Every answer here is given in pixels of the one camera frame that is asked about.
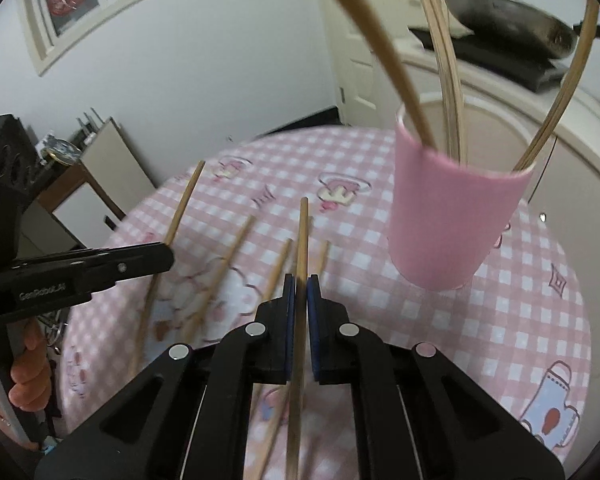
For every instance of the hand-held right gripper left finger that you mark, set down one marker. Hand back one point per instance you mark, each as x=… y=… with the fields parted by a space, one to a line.
x=290 y=320

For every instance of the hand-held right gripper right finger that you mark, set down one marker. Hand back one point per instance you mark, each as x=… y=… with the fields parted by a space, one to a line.
x=314 y=330

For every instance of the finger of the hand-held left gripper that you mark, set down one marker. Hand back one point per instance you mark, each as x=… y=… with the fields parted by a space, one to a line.
x=80 y=282
x=90 y=257

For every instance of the slender wooden chopstick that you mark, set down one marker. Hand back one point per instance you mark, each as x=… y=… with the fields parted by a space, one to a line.
x=187 y=200
x=302 y=240
x=230 y=255
x=279 y=272
x=323 y=257

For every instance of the pink cup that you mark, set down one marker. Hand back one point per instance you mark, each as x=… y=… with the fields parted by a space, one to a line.
x=445 y=220

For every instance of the bunch of wooden chopsticks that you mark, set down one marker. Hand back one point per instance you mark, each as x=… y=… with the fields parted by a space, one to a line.
x=452 y=100

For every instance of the person's left hand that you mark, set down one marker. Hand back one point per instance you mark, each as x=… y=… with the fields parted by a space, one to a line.
x=30 y=380

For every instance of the round metal plate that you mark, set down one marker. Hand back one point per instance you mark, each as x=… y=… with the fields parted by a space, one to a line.
x=62 y=152

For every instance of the white side cabinet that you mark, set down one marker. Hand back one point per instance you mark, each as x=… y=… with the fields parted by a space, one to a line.
x=105 y=160

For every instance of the pink checkered bear tablecloth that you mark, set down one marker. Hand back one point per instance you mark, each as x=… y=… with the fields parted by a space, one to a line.
x=360 y=200

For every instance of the cream panel door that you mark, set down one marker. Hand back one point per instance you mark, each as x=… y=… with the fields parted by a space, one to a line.
x=360 y=75

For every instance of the black induction cooktop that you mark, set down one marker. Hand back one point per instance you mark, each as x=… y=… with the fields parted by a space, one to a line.
x=530 y=77

